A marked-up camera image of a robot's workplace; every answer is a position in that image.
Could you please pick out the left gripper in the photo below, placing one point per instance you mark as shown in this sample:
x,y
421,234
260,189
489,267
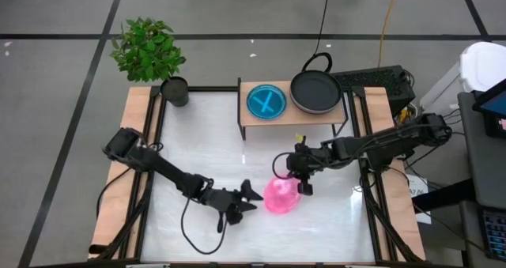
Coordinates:
x,y
219,198

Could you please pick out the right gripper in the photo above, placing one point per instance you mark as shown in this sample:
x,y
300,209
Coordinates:
x,y
308,161

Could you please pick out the pink transparent plate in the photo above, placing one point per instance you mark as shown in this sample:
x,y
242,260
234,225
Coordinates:
x,y
281,197

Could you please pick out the turquoise transparent plate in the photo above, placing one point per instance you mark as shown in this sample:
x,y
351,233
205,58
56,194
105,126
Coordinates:
x,y
276,94
259,110

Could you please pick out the black frying pan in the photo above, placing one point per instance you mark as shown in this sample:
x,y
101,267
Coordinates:
x,y
316,91

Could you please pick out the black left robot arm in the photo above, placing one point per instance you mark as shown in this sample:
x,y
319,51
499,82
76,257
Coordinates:
x,y
158,165

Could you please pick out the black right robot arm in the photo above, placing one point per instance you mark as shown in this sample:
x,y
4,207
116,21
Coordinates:
x,y
387,145

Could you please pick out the yellow tag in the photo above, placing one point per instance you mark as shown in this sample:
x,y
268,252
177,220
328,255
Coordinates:
x,y
299,137

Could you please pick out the wooden side board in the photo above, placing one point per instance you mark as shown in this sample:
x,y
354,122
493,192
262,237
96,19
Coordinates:
x,y
118,197
399,216

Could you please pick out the white paper sheet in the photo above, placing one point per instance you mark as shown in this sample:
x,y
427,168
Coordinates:
x,y
420,197

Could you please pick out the grey side table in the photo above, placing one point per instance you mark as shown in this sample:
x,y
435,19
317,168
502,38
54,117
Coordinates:
x,y
482,165

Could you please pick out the green potted plant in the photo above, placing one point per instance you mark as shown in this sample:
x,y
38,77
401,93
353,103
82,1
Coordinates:
x,y
148,50

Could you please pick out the black tablet screen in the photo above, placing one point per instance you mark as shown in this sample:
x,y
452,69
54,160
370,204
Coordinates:
x,y
494,106

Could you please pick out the keyboard with coloured keys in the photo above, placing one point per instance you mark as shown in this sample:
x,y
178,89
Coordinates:
x,y
496,234

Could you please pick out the white plastic container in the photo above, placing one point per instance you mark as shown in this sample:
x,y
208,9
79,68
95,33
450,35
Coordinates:
x,y
484,66

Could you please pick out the wooden shelf with black frame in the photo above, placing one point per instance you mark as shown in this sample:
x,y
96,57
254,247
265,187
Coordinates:
x,y
288,115

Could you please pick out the black metal table frame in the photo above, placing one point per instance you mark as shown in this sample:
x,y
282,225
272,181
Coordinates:
x,y
156,141

